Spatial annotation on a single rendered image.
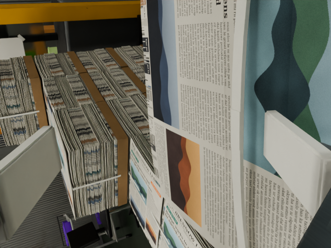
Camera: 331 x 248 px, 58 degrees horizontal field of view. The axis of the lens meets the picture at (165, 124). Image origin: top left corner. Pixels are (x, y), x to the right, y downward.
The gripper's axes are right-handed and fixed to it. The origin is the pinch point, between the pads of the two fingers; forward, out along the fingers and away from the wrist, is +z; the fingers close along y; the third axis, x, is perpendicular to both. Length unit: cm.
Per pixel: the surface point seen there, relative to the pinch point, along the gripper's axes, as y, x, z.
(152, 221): -9, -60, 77
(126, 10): -24, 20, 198
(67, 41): -68, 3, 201
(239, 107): 5.3, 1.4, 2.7
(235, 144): 5.1, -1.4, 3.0
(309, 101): 8.4, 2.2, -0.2
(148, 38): -1.1, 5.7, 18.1
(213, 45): 4.4, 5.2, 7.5
